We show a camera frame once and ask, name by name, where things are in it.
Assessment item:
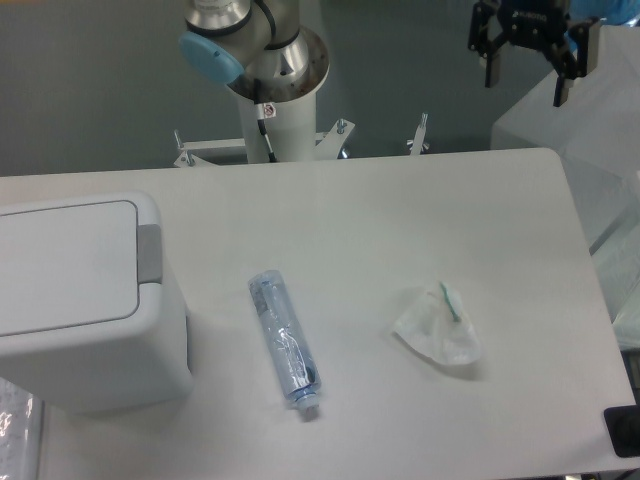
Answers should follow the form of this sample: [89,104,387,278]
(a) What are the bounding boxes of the crumpled white paper wrapper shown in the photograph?
[392,281,483,367]

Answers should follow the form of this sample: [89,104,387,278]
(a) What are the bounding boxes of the black cable on pedestal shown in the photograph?
[252,78,279,164]

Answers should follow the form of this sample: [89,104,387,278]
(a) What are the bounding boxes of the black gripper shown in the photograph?
[467,0,600,107]

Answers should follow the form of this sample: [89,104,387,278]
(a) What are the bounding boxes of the white trash can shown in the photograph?
[1,191,193,413]

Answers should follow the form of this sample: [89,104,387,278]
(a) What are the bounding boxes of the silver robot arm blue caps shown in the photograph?
[179,1,601,107]

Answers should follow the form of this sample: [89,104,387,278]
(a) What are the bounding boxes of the black device at edge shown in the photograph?
[604,405,639,458]

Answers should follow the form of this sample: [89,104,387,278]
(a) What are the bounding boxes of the blue plastic bag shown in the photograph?
[569,0,639,27]

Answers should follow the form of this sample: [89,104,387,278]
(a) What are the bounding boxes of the green stick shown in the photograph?
[439,282,461,323]

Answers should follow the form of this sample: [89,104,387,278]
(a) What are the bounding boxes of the clear plastic sheet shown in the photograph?
[1,379,43,479]

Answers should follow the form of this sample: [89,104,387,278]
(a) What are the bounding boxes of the white base bracket frame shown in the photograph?
[172,112,431,169]

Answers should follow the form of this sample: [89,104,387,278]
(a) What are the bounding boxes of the crushed clear plastic bottle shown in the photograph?
[248,270,321,421]

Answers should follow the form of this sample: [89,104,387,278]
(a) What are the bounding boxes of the grey trash can push button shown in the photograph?
[136,224,163,284]

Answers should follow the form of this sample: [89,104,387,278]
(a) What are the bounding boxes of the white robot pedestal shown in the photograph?
[233,90,317,164]

